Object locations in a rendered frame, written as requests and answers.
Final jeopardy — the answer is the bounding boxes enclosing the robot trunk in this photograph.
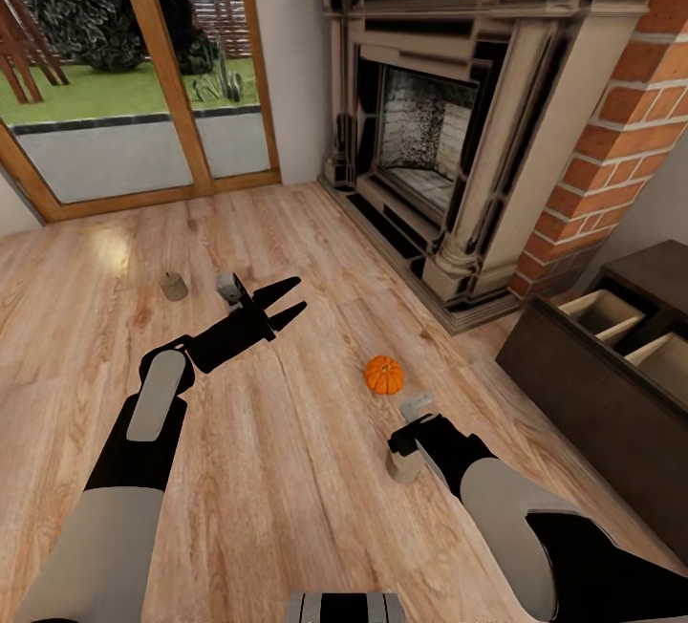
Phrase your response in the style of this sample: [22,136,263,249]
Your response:
[281,593,407,623]

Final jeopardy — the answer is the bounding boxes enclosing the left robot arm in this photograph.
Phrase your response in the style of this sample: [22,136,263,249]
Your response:
[9,272,307,623]

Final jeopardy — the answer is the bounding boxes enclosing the pumpkin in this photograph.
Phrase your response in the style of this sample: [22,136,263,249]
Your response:
[365,355,404,395]

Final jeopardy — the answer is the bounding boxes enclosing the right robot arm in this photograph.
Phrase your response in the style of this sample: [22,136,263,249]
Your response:
[387,392,688,623]

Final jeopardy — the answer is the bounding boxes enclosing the pillar candle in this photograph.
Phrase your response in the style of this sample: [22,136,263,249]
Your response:
[386,449,425,484]
[159,272,188,301]

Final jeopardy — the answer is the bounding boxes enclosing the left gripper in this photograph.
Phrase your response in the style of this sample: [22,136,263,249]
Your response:
[210,276,307,359]

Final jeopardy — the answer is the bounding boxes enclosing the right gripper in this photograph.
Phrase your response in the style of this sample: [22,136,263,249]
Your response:
[387,420,419,458]

